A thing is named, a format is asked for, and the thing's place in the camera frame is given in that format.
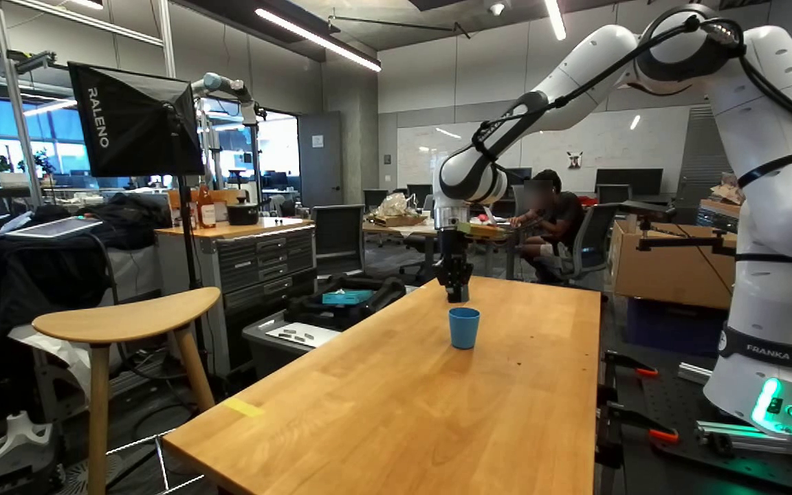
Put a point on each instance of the grey drawer cabinet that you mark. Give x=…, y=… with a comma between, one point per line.
x=256, y=271

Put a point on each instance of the seated person in dark shirt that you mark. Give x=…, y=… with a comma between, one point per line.
x=549, y=229

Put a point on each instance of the yellow tape piece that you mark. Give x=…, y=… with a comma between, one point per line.
x=243, y=407

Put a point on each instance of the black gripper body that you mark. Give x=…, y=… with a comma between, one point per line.
x=456, y=268

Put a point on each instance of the cardboard box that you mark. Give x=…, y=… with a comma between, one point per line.
x=672, y=262

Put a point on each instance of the blue plastic cup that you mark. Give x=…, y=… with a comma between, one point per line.
x=463, y=326

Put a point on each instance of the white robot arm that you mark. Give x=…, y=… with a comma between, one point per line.
x=746, y=81

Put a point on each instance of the black office chair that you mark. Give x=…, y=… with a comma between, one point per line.
x=339, y=238

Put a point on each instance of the black softbox studio light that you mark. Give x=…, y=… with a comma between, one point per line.
x=137, y=124

